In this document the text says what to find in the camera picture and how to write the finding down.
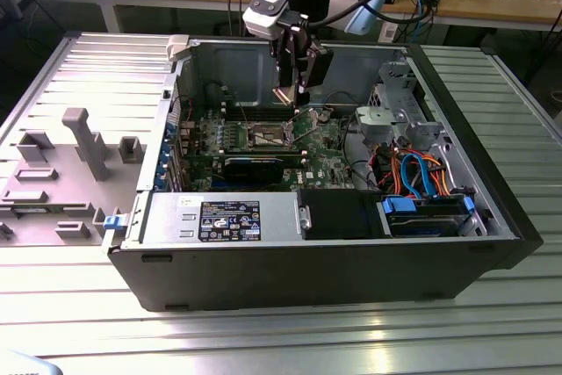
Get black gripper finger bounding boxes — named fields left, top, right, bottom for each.
left=269, top=22, right=297, bottom=90
left=293, top=25, right=336, bottom=96

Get silver CPU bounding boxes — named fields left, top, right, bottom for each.
left=270, top=83, right=300, bottom=109

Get CPU socket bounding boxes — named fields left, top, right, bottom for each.
left=244, top=119, right=296, bottom=151

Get black drive bay cover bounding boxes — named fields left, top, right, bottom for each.
left=298, top=189, right=383, bottom=240

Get silver metal drive cage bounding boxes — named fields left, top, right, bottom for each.
left=354, top=61, right=445, bottom=150

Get green motherboard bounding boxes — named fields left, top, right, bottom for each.
left=177, top=105, right=357, bottom=194

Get beige plastic case latch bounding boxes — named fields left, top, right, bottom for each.
left=168, top=34, right=194, bottom=62

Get black graphics card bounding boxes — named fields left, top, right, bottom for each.
left=221, top=155, right=286, bottom=185

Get hard disk in blue carrier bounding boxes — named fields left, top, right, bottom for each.
left=381, top=194, right=476, bottom=238

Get silver power supply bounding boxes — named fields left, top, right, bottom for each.
left=140, top=192, right=304, bottom=244

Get black PC case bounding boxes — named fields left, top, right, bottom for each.
left=101, top=32, right=544, bottom=314

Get grey parts rack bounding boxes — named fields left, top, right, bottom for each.
left=0, top=106, right=148, bottom=248

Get white rounded device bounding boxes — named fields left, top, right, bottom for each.
left=0, top=350, right=65, bottom=375

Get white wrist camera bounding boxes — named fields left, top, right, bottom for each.
left=241, top=0, right=305, bottom=41

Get black round cable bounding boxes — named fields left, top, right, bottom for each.
left=341, top=114, right=379, bottom=188

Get blue data cable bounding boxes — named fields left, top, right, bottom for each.
left=400, top=152, right=440, bottom=200

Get orange wire bundle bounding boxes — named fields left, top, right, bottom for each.
left=375, top=146, right=453, bottom=200

